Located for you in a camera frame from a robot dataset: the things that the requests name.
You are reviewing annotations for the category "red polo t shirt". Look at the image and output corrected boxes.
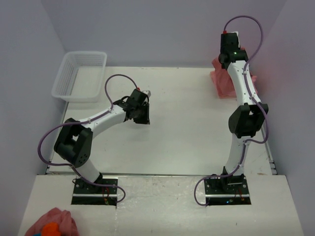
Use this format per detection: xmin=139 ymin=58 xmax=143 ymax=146
xmin=210 ymin=57 xmax=245 ymax=94

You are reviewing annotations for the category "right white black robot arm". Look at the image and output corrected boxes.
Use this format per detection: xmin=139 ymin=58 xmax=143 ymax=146
xmin=219 ymin=30 xmax=269 ymax=178

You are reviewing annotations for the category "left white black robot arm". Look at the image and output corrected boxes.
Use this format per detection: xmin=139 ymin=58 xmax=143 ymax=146
xmin=54 ymin=89 xmax=151 ymax=186

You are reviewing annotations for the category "folded peach t shirt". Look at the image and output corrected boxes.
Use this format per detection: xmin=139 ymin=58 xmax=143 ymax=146
xmin=209 ymin=70 xmax=238 ymax=99

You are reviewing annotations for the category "folded pink t shirt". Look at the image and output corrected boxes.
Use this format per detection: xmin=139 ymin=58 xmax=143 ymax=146
xmin=213 ymin=68 xmax=258 ymax=97

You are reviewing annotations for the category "white plastic basket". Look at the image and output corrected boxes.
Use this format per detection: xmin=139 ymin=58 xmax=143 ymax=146
xmin=51 ymin=51 xmax=107 ymax=103

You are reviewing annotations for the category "crumpled red cloth pile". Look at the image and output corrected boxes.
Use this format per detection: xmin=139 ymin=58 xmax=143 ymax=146
xmin=24 ymin=207 xmax=80 ymax=236

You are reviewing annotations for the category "orange blue toy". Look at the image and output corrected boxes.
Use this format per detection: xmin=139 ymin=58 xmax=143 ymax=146
xmin=41 ymin=222 xmax=62 ymax=236

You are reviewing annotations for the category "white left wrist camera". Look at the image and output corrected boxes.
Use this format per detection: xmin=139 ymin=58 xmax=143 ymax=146
xmin=137 ymin=88 xmax=151 ymax=98

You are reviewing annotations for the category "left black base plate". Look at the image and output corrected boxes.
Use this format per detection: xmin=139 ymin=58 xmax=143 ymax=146
xmin=71 ymin=178 xmax=118 ymax=207

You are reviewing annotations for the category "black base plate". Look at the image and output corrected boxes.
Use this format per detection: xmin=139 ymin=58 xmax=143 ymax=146
xmin=204 ymin=174 xmax=252 ymax=206
xmin=71 ymin=178 xmax=118 ymax=207

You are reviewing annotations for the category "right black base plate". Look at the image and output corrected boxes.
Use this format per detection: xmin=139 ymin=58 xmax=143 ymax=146
xmin=204 ymin=174 xmax=252 ymax=206

